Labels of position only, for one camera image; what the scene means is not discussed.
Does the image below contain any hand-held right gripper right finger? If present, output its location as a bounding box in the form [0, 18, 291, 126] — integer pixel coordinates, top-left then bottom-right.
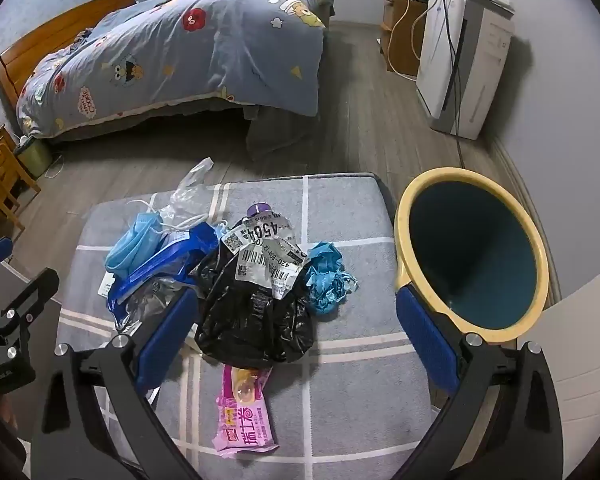
[395, 282, 563, 480]

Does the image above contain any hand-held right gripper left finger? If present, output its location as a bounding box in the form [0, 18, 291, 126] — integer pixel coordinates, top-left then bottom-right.
[30, 287, 203, 480]

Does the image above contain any blue wet wipes pack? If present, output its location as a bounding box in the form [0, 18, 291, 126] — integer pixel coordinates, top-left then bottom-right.
[106, 222, 220, 326]

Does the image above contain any black plastic bag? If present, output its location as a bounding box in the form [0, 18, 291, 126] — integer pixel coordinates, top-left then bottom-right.
[195, 247, 315, 363]

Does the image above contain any blue face mask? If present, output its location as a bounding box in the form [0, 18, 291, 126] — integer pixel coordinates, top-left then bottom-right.
[105, 212, 168, 278]

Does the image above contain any yellow rimmed teal waste bin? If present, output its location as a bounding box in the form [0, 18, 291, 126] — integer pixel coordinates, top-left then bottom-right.
[394, 167, 551, 333]

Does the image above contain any pink snack packet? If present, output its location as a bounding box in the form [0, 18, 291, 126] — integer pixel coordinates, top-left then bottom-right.
[211, 364, 279, 458]

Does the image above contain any teal wrapper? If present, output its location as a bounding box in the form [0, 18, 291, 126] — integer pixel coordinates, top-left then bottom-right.
[305, 241, 360, 317]

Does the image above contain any clear plastic bag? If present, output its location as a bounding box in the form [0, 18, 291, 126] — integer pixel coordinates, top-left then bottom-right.
[115, 157, 231, 336]

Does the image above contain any person's left hand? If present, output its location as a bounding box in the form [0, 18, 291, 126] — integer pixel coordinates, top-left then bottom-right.
[0, 395, 21, 433]

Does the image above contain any wooden chair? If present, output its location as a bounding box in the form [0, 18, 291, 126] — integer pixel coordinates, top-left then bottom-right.
[0, 125, 41, 233]

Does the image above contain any green container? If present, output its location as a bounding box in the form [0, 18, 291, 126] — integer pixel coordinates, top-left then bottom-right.
[15, 136, 53, 180]

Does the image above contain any grey plaid cushion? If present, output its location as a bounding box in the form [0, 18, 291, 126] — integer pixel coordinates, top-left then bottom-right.
[55, 172, 441, 480]

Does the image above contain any grey bed sheet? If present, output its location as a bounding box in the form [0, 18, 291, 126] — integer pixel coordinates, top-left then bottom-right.
[50, 95, 326, 161]

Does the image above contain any white air purifier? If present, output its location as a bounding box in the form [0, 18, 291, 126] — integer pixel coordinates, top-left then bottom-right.
[416, 0, 516, 141]

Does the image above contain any blue printed duvet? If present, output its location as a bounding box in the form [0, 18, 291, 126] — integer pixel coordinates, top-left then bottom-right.
[15, 0, 333, 138]

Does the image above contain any wooden cabinet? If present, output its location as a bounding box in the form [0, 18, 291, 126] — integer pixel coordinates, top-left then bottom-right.
[380, 0, 428, 78]

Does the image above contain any wooden bed frame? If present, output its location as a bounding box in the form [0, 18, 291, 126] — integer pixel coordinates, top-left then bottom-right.
[0, 0, 138, 111]

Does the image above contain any white cable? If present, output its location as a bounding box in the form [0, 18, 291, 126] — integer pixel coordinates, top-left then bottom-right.
[386, 0, 431, 81]

